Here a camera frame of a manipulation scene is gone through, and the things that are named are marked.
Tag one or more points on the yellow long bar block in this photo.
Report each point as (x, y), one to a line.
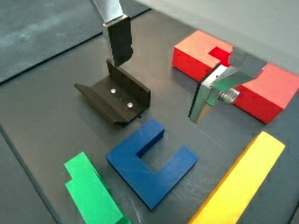
(229, 200)

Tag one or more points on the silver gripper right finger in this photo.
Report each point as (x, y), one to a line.
(218, 86)

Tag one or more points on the green stepped block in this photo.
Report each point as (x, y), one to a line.
(90, 194)

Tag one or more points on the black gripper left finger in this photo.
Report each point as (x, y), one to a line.
(117, 29)

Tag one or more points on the black angled fixture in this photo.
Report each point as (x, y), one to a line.
(121, 97)

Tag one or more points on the red slotted base block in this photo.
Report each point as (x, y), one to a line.
(265, 96)

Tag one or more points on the blue U-shaped block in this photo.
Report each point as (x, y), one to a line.
(150, 184)

